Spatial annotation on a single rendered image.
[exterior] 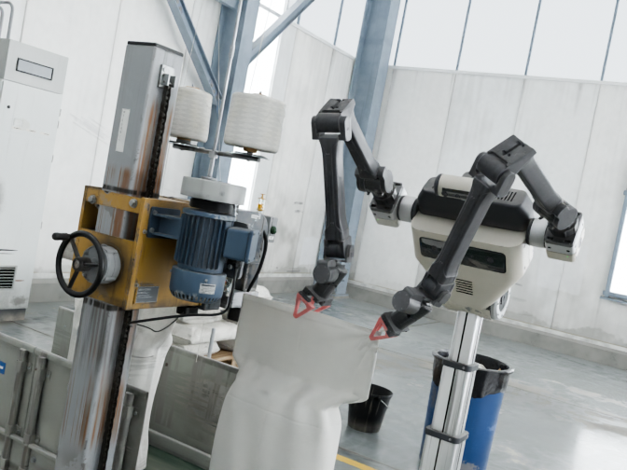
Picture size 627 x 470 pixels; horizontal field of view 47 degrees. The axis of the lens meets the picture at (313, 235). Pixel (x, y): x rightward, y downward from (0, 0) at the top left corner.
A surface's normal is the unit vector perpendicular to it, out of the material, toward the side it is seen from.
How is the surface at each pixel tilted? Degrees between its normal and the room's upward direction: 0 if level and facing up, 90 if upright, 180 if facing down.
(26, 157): 90
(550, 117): 90
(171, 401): 90
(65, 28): 90
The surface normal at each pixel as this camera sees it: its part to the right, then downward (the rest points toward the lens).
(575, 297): -0.51, -0.05
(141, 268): 0.85, 0.18
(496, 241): -0.18, -0.78
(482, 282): -0.50, 0.59
